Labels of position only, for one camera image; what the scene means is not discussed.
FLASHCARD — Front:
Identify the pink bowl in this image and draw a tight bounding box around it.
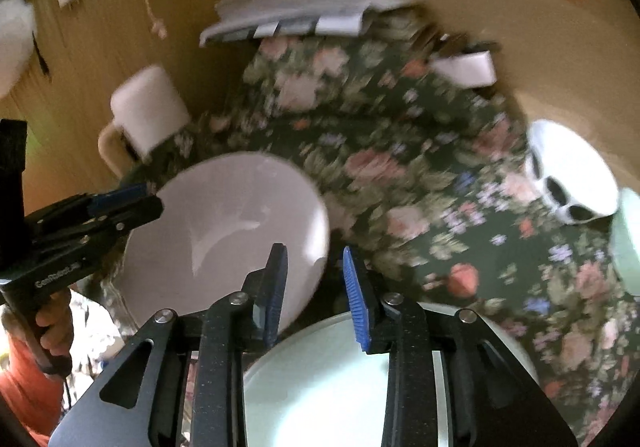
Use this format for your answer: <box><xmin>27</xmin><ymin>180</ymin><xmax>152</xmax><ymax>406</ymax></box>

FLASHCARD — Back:
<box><xmin>114</xmin><ymin>152</ymin><xmax>330</xmax><ymax>329</ymax></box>

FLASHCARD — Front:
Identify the mint green plate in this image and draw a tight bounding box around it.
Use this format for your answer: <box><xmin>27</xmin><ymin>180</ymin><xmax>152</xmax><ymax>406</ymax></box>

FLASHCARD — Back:
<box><xmin>242</xmin><ymin>301</ymin><xmax>539</xmax><ymax>447</ymax></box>

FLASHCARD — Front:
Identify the mint green bowl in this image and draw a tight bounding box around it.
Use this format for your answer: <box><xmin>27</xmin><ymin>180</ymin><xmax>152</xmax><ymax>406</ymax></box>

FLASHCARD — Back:
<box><xmin>610</xmin><ymin>187</ymin><xmax>640</xmax><ymax>297</ymax></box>

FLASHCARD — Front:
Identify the person left hand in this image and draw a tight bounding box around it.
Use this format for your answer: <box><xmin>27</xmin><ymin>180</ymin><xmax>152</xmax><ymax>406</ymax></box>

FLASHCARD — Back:
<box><xmin>36</xmin><ymin>288</ymin><xmax>74</xmax><ymax>356</ymax></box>

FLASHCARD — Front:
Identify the floral dark tablecloth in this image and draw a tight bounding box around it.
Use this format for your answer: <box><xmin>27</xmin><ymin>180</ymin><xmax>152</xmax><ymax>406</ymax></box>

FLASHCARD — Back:
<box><xmin>127</xmin><ymin>37</ymin><xmax>639</xmax><ymax>446</ymax></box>

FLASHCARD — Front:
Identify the small white box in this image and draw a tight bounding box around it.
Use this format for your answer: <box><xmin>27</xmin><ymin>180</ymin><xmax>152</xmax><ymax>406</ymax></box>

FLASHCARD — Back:
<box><xmin>432</xmin><ymin>51</ymin><xmax>497</xmax><ymax>89</ymax></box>

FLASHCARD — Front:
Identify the stack of papers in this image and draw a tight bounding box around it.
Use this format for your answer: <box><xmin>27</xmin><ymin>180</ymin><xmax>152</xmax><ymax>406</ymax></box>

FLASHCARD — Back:
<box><xmin>200</xmin><ymin>0</ymin><xmax>412</xmax><ymax>48</ymax></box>

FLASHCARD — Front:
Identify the pink jug with handle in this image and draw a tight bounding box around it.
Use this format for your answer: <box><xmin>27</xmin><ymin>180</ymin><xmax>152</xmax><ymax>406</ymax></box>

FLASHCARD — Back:
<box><xmin>98</xmin><ymin>65</ymin><xmax>191</xmax><ymax>178</ymax></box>

